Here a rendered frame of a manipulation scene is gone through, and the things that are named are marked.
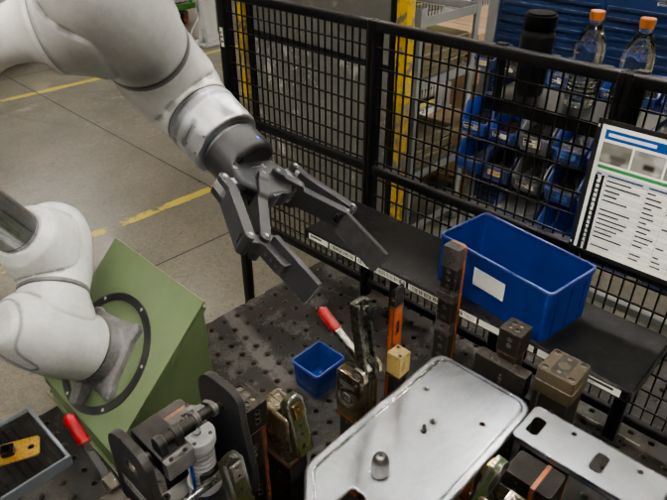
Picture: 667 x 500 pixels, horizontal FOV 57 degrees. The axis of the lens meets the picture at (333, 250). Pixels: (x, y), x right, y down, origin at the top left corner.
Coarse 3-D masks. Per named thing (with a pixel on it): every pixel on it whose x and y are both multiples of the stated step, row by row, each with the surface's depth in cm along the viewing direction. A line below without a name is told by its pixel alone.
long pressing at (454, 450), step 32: (416, 384) 123; (448, 384) 123; (480, 384) 123; (384, 416) 116; (416, 416) 116; (448, 416) 116; (480, 416) 116; (512, 416) 116; (352, 448) 110; (384, 448) 110; (416, 448) 110; (448, 448) 110; (480, 448) 110; (320, 480) 104; (352, 480) 104; (384, 480) 104; (416, 480) 104; (448, 480) 104
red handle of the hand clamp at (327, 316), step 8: (320, 312) 120; (328, 312) 120; (328, 320) 119; (336, 320) 120; (336, 328) 119; (336, 336) 120; (344, 336) 119; (344, 344) 119; (352, 344) 119; (352, 352) 118; (368, 368) 117
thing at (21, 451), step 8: (16, 440) 91; (24, 440) 91; (32, 440) 91; (0, 448) 89; (8, 448) 90; (16, 448) 90; (24, 448) 90; (32, 448) 90; (0, 456) 89; (8, 456) 89; (16, 456) 89; (24, 456) 89; (32, 456) 89; (0, 464) 88
